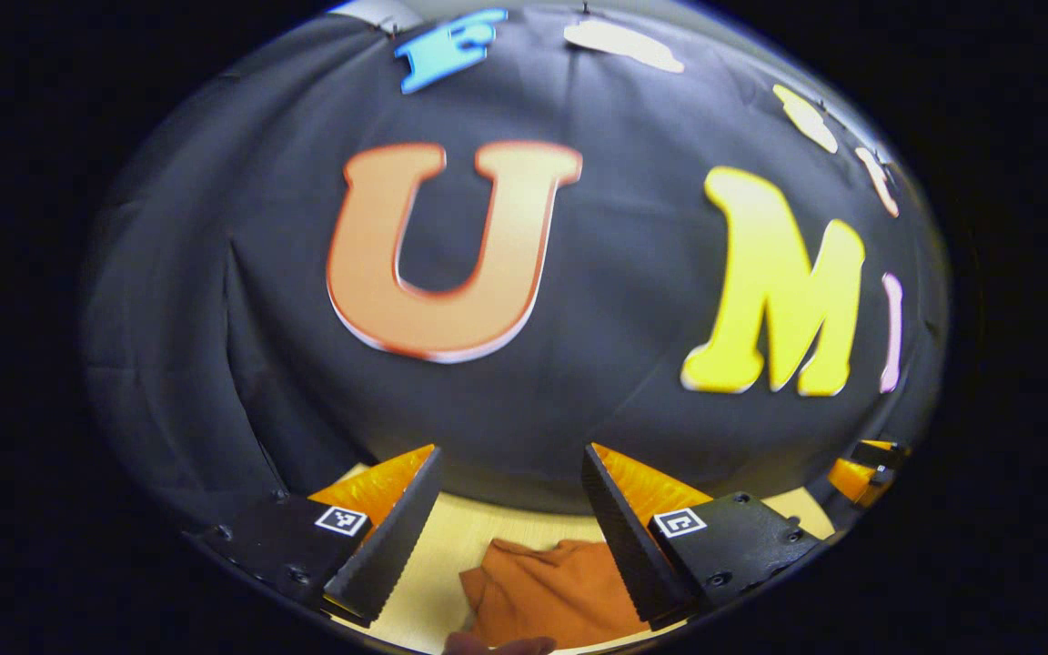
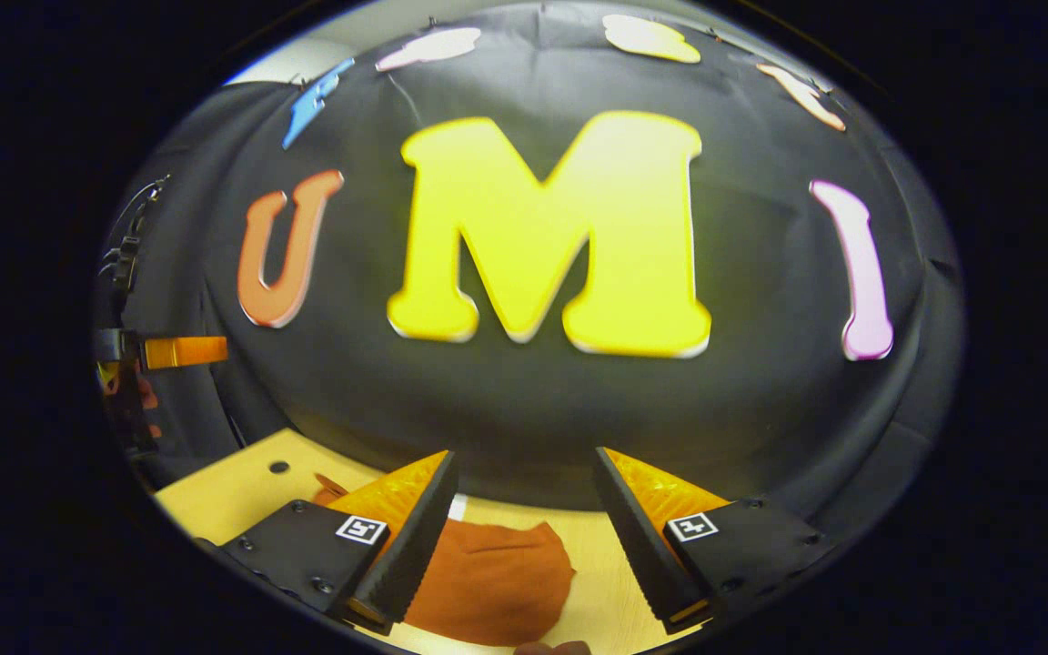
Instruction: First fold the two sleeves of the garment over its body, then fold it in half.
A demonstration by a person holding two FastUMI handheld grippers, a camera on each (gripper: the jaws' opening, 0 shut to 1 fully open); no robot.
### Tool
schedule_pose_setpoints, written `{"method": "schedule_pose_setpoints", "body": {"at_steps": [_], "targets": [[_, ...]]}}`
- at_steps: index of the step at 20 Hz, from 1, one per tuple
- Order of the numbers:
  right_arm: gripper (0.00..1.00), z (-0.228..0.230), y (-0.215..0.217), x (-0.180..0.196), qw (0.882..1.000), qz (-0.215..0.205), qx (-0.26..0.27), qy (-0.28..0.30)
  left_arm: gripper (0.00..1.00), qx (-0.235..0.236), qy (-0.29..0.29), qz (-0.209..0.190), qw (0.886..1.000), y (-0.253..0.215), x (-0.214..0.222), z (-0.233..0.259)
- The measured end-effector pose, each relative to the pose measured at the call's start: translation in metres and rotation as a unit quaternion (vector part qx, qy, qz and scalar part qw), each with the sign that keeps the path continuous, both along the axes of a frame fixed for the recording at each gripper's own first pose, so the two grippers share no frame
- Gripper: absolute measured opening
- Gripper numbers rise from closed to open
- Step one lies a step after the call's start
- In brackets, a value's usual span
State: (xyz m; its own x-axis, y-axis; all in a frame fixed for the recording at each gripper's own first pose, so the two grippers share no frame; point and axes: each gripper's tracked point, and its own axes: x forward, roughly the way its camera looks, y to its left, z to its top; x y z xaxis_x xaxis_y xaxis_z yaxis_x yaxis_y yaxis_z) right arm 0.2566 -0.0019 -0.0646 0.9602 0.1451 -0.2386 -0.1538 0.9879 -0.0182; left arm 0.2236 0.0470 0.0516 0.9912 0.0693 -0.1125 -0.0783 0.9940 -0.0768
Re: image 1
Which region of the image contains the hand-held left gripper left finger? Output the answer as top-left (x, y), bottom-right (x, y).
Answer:
top-left (201, 444), bottom-right (445, 629)

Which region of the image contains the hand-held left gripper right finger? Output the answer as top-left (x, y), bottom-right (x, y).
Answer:
top-left (581, 443), bottom-right (821, 624)

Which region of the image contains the orange button-up garment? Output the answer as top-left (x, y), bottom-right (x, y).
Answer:
top-left (460, 539), bottom-right (652, 649)

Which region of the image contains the black backdrop cloth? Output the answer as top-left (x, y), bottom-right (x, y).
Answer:
top-left (78, 0), bottom-right (951, 529)

